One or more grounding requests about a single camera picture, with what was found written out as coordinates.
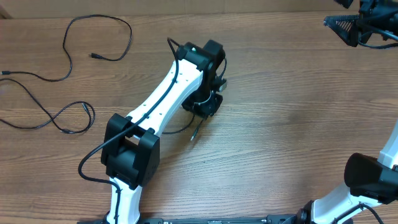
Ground black cable bundle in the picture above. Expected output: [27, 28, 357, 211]
[161, 113, 206, 141]

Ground black separated usb cable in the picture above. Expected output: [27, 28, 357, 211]
[1, 14, 133, 83]

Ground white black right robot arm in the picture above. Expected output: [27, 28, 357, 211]
[285, 0, 397, 223]

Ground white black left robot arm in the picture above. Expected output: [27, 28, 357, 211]
[101, 40, 227, 223]

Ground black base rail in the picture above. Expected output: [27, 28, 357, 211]
[77, 213, 354, 224]

